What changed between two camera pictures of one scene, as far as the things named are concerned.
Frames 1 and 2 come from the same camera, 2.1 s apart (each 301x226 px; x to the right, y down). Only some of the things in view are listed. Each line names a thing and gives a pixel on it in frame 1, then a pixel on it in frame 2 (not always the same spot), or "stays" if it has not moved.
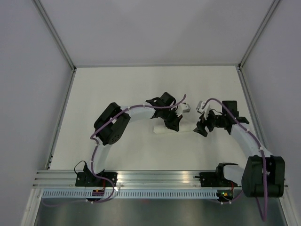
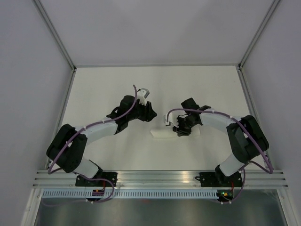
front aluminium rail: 45,179 stays
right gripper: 201,125 → 181,132
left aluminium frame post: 55,35 stays
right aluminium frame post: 271,9 stays
